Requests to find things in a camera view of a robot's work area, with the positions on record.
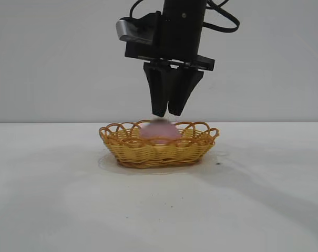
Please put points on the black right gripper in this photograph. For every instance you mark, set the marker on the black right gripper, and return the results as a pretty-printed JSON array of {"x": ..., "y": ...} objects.
[{"x": 181, "y": 31}]

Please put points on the pink peach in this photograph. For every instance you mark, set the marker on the pink peach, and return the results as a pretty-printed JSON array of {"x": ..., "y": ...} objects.
[{"x": 158, "y": 132}]

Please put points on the yellow woven plastic basket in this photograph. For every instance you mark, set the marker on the yellow woven plastic basket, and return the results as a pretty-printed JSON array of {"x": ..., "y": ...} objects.
[{"x": 158, "y": 155}]

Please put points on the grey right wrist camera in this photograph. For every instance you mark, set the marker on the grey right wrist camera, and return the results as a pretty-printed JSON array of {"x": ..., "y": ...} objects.
[{"x": 127, "y": 30}]

